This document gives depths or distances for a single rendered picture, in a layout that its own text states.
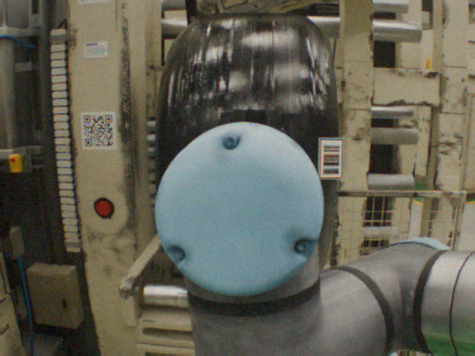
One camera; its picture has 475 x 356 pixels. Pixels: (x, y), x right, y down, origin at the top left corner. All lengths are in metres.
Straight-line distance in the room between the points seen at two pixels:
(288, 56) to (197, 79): 0.14
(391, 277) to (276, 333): 0.11
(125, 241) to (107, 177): 0.14
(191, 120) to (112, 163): 0.29
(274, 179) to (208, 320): 0.09
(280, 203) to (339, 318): 0.10
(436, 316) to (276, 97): 0.43
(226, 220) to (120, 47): 0.69
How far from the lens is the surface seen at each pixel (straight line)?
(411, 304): 0.29
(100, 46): 0.86
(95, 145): 0.88
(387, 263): 0.31
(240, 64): 0.66
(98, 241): 0.93
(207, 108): 0.63
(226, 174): 0.17
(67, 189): 0.94
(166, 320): 0.86
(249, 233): 0.18
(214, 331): 0.22
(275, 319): 0.21
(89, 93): 0.87
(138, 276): 0.85
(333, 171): 0.63
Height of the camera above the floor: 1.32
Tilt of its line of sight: 13 degrees down
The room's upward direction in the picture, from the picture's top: straight up
